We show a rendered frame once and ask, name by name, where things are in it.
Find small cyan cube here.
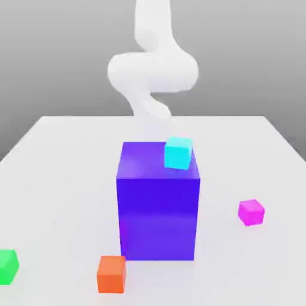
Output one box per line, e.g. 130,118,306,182
164,136,193,171

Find small magenta cube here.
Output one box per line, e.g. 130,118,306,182
237,198,265,227

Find small orange cube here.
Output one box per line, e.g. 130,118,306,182
96,255,127,294

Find small green cube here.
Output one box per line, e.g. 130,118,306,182
0,249,20,286

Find large purple box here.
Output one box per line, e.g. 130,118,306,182
116,141,201,262

